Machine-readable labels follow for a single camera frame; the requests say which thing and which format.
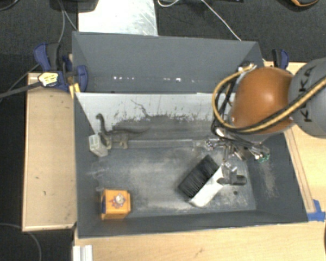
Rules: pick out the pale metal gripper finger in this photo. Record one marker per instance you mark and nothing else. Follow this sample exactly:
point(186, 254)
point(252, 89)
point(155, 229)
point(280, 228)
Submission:
point(214, 147)
point(211, 141)

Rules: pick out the grey metal bin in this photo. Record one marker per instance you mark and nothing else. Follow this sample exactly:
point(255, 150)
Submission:
point(157, 173)

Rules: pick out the orange box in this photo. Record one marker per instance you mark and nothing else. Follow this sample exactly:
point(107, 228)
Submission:
point(116, 204)

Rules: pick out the pale wood board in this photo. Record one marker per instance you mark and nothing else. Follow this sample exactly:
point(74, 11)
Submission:
point(50, 159)

